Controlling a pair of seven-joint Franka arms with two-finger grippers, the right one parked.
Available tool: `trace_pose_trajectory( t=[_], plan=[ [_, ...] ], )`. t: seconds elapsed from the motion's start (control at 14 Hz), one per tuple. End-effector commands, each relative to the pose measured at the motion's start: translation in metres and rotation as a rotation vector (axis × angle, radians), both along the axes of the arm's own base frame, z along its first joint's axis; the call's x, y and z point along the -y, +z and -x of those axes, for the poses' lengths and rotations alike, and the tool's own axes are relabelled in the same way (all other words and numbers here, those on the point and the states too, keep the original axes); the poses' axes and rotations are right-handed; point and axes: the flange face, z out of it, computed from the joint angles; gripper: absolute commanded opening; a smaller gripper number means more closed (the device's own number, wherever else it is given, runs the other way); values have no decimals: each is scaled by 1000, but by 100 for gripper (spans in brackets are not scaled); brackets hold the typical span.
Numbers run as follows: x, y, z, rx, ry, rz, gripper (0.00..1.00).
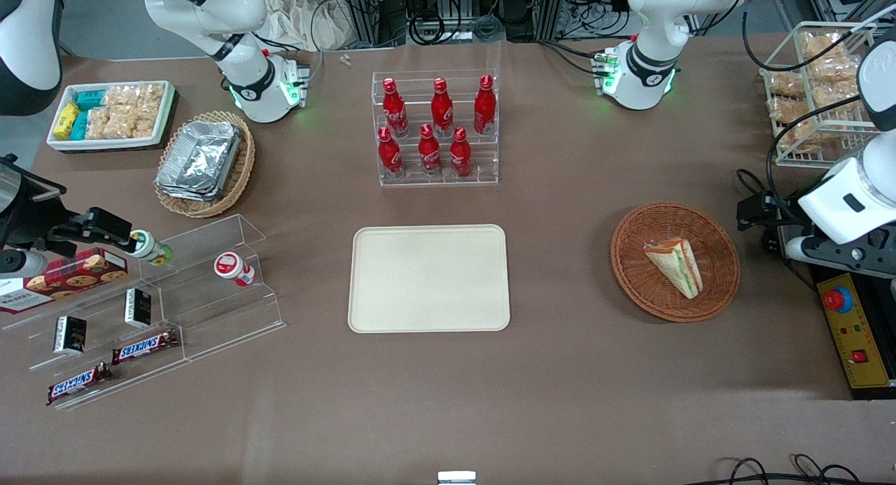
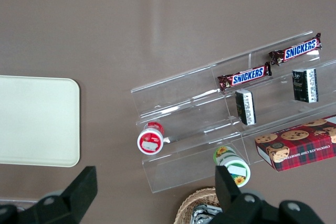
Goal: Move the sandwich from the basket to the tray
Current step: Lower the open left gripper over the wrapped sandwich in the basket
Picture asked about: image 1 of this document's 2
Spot red cookie box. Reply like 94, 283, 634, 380
0, 247, 130, 316

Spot red emergency stop button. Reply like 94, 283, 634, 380
822, 286, 855, 314

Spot red cola bottle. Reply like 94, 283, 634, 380
381, 77, 410, 138
430, 77, 454, 138
377, 126, 404, 178
473, 74, 497, 136
418, 123, 443, 177
449, 126, 473, 178

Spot white wire basket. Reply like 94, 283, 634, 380
759, 21, 884, 169

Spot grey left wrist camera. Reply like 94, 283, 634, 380
784, 235, 831, 262

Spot triangle sandwich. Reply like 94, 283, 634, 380
643, 238, 704, 301

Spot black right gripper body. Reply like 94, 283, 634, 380
0, 156, 69, 253

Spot yellow faced control box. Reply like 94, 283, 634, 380
812, 265, 896, 401

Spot snickers chocolate bar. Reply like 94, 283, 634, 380
46, 362, 113, 407
111, 328, 180, 365

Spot white rectangular snack tray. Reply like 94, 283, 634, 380
46, 80, 176, 153

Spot clear acrylic stepped shelf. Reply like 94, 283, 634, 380
0, 213, 287, 411

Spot red capped drink bottle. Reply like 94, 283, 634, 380
213, 251, 257, 288

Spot bagged fried snack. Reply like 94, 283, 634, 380
800, 31, 853, 60
779, 121, 825, 154
805, 57, 861, 88
768, 71, 806, 99
766, 96, 821, 126

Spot yellow snack pack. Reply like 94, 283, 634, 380
53, 101, 81, 140

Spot beige crumpled cloth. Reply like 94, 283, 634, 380
262, 0, 354, 53

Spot small black box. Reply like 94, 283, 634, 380
124, 288, 153, 330
52, 315, 88, 355

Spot green capped drink bottle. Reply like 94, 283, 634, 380
129, 230, 174, 267

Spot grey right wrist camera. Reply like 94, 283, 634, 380
0, 249, 49, 278

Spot light oval wicker basket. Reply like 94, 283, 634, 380
153, 110, 256, 219

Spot coiled black cable bundle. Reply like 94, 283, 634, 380
405, 6, 450, 46

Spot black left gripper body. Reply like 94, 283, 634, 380
759, 193, 807, 253

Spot clear acrylic bottle rack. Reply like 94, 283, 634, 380
371, 69, 501, 188

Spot black floor cables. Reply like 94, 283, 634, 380
702, 454, 896, 485

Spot stacked aluminium foil containers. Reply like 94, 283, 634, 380
155, 120, 243, 203

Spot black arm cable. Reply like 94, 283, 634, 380
766, 94, 864, 200

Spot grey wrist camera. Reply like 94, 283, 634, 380
784, 235, 831, 262
0, 249, 49, 278

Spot brown round wicker basket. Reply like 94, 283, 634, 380
610, 202, 741, 324

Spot beige rectangular tray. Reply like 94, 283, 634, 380
348, 223, 512, 334

